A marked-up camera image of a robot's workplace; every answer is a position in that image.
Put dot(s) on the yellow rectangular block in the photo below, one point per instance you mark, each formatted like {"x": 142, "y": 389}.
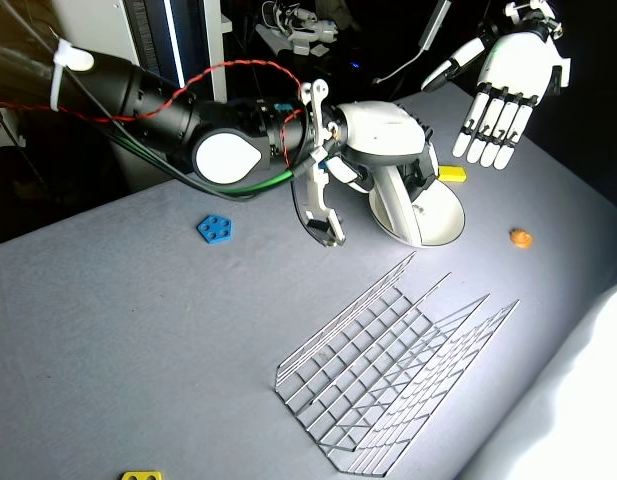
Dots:
{"x": 453, "y": 174}

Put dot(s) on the yellow block with holes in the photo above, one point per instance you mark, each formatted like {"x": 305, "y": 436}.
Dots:
{"x": 140, "y": 476}

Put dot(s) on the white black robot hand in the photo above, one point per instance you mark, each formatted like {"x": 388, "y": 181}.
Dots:
{"x": 518, "y": 65}
{"x": 383, "y": 132}

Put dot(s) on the white spare robot hand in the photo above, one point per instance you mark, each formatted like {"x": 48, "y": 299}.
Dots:
{"x": 303, "y": 30}

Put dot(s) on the white cabinet with blue light strip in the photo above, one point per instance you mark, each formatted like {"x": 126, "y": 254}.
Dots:
{"x": 108, "y": 30}

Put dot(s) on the orange toy pastry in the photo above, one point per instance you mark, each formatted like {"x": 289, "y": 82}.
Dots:
{"x": 521, "y": 238}

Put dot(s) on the blue pentagon block with holes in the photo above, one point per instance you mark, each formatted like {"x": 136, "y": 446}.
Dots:
{"x": 215, "y": 229}

